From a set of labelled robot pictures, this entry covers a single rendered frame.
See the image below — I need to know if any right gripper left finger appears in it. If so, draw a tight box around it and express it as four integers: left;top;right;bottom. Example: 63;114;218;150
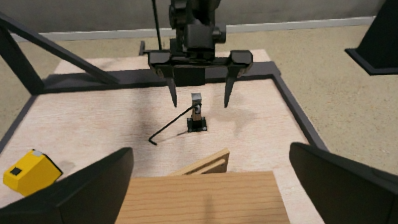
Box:
0;147;134;224

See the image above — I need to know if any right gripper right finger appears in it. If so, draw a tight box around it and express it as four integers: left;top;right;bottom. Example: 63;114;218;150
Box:
288;141;398;224

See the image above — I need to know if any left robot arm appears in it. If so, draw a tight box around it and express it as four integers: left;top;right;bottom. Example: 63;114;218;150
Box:
168;0;226;55

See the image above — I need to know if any wooden post with black hook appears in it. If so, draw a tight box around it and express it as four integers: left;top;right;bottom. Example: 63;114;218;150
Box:
148;92;207;146

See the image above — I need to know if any brown wooden cabinet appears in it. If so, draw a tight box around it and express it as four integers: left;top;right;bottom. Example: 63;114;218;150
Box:
115;147;291;224

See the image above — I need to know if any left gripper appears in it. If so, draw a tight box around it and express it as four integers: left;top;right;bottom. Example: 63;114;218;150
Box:
148;19;254;108

